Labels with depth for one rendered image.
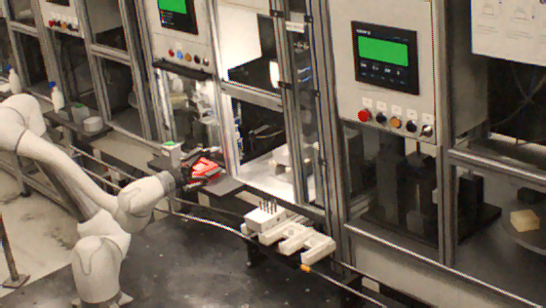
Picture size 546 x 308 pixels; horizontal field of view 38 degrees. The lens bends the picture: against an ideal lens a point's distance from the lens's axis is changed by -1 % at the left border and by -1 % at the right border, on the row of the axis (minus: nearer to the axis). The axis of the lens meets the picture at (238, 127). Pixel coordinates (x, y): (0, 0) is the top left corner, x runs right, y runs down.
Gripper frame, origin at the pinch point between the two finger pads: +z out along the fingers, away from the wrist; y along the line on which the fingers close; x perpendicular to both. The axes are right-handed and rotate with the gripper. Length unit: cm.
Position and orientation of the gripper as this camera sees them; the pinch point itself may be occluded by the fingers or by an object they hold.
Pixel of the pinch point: (214, 161)
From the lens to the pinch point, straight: 301.4
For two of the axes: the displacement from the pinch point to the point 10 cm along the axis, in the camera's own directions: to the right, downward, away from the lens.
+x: -6.4, -2.2, 7.4
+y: -1.3, -9.1, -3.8
